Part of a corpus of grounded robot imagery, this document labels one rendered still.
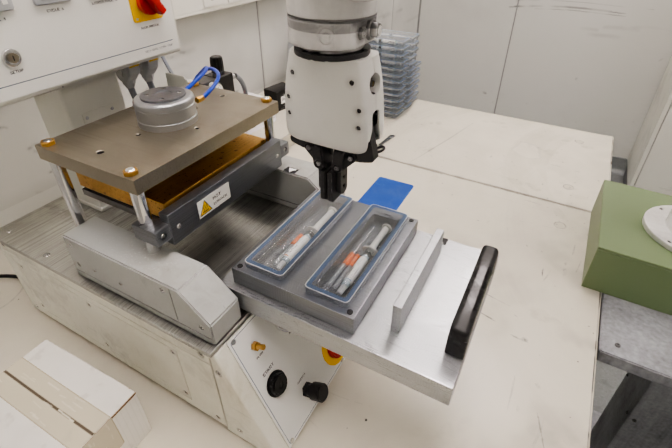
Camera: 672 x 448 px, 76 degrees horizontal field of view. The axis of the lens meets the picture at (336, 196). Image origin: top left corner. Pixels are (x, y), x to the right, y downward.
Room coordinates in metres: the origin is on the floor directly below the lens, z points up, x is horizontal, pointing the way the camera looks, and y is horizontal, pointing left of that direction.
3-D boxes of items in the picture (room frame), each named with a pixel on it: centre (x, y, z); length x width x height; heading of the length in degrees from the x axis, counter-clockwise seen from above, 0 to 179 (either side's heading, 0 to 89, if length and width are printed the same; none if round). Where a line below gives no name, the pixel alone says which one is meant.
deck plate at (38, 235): (0.57, 0.26, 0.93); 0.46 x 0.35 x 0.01; 61
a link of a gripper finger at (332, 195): (0.42, -0.01, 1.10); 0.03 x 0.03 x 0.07; 60
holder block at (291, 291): (0.43, 0.01, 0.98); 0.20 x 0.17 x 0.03; 151
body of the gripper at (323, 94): (0.43, 0.00, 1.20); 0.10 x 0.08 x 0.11; 60
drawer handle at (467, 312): (0.34, -0.16, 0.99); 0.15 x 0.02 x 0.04; 151
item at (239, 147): (0.56, 0.23, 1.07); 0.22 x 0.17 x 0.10; 151
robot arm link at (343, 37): (0.43, 0.00, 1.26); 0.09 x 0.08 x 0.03; 60
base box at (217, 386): (0.57, 0.22, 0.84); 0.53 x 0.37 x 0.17; 61
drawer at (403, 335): (0.41, -0.04, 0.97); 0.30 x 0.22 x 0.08; 61
